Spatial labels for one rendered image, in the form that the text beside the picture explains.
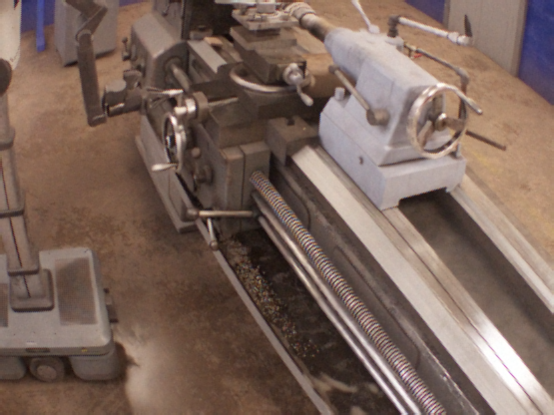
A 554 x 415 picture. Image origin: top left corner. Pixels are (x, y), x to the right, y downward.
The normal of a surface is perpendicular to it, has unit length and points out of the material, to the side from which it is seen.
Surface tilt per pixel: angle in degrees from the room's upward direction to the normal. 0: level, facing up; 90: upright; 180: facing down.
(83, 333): 0
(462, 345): 36
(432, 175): 90
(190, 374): 0
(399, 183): 90
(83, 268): 0
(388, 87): 82
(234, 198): 90
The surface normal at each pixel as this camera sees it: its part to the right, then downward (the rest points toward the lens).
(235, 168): 0.43, 0.57
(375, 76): -0.88, 0.09
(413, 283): -0.46, -0.53
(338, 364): 0.08, -0.80
